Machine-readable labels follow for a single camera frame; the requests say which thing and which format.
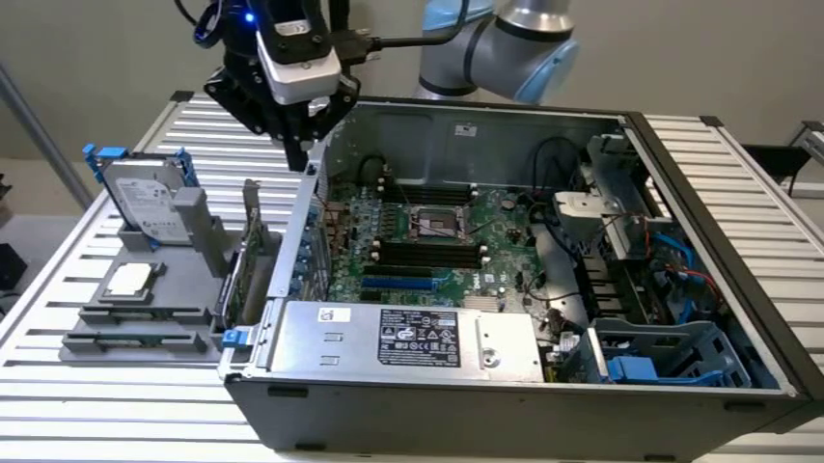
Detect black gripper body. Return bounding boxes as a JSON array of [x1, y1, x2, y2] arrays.
[[222, 0, 337, 140]]

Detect black RAM slot bank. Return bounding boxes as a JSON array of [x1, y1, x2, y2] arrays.
[[389, 181, 477, 206], [377, 237, 485, 270]]

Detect blue disk caddy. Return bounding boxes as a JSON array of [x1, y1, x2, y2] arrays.
[[81, 143, 199, 253]]

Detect silver hard disk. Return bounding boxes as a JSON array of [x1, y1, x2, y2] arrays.
[[102, 158, 195, 243]]

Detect CPU socket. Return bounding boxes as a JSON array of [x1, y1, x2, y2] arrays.
[[401, 203, 470, 241]]

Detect green graphics card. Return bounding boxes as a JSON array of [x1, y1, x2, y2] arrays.
[[216, 178, 279, 330]]

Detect grey metal pole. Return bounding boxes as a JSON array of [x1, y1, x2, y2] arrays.
[[0, 61, 92, 209]]

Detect grey parts rack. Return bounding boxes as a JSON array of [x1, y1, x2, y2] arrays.
[[57, 186, 286, 364]]

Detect blue expansion slot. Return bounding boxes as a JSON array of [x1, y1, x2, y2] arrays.
[[358, 275, 435, 290]]

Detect silver CPU chip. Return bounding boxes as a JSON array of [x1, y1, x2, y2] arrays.
[[104, 262, 162, 298]]

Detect green motherboard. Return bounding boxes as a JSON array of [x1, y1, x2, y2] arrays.
[[319, 185, 549, 313]]

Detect metal drive cage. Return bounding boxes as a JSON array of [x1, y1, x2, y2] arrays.
[[552, 133, 672, 258]]

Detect blue case latch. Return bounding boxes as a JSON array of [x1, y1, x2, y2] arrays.
[[220, 325, 251, 352]]

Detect silver chipset heatsink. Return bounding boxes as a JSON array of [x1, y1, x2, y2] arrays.
[[461, 295, 505, 313]]

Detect dark object on floor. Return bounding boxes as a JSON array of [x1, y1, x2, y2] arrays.
[[0, 241, 28, 291]]

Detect silver power supply unit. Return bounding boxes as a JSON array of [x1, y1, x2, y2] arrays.
[[264, 300, 548, 383]]

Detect black open PC case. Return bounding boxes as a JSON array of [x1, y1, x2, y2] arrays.
[[216, 95, 813, 450]]

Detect black box beside table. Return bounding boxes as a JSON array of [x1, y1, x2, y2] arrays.
[[737, 143, 808, 195]]

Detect blue disk bay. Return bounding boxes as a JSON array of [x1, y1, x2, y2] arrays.
[[586, 316, 753, 388]]

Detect blue looped cable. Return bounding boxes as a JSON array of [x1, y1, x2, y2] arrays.
[[192, 0, 228, 50]]

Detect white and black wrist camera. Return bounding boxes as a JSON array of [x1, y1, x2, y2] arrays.
[[254, 0, 342, 105]]

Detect thin black cable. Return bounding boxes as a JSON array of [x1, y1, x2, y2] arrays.
[[171, 0, 202, 26]]

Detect short black looped wire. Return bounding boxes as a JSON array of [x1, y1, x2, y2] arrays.
[[358, 153, 389, 190]]

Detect thick black gripper cable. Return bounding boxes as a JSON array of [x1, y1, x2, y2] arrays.
[[334, 28, 466, 63]]

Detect long black looped wire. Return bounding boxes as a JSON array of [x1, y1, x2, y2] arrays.
[[532, 136, 582, 195]]

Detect blue wire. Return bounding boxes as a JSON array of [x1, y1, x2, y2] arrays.
[[646, 230, 713, 329]]

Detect red wire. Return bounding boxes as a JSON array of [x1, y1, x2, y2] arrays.
[[678, 268, 727, 305]]

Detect aluminium profile frame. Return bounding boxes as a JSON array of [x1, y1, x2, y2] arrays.
[[779, 120, 824, 200]]

